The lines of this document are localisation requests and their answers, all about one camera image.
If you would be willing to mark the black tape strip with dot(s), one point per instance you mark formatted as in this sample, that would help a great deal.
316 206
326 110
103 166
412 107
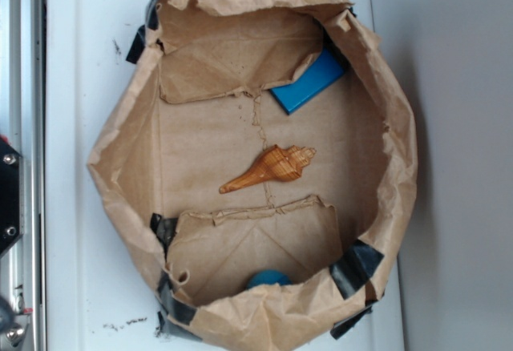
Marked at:
175 316
137 46
355 268

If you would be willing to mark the orange spiral sea shell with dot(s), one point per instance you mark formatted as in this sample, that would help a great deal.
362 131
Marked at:
274 164

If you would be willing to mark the brown paper bag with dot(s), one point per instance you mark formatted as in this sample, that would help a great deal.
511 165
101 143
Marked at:
198 112

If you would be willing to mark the black tape strip lower left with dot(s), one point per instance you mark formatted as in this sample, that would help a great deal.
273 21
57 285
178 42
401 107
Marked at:
175 316

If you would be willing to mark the aluminium frame rail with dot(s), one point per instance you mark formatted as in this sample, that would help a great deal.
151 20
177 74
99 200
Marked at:
22 309

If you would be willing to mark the blue round ball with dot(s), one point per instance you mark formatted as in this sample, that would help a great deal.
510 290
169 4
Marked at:
268 277

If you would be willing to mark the black tape strip upper left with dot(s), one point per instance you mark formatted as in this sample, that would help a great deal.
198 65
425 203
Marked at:
137 46

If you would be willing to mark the black metal bracket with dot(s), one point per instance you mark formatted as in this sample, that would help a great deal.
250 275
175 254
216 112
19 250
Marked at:
11 196

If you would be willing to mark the blue rectangular block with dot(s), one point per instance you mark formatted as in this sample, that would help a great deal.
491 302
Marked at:
325 71

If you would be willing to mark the black tape strip right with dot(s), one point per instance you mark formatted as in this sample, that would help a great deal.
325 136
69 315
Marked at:
355 268

